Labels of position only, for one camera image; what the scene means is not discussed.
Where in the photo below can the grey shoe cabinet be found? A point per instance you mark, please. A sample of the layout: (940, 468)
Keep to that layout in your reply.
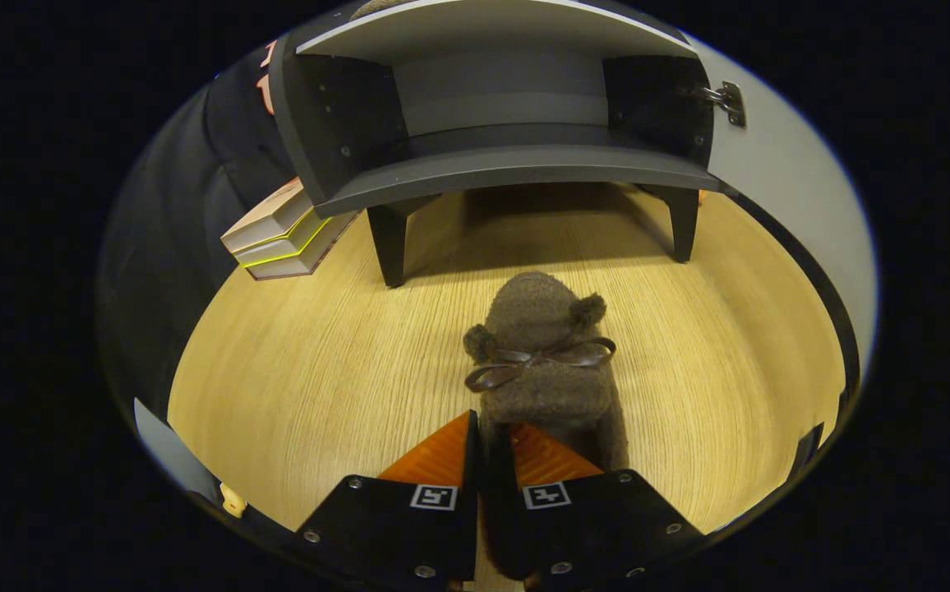
(508, 168)

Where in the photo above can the yellow edged book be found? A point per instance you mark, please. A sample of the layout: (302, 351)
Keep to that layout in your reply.
(286, 247)

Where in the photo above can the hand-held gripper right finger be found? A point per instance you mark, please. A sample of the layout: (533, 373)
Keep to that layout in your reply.
(598, 526)

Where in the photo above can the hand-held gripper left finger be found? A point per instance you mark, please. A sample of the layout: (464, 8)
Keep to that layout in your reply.
(409, 534)

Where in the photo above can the black backdrop cloth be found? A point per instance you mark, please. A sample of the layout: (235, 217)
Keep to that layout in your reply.
(163, 247)

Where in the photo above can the small cream object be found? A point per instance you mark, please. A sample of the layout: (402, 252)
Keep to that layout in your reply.
(233, 500)

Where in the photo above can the dark cover book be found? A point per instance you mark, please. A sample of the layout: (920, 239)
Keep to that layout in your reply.
(298, 265)

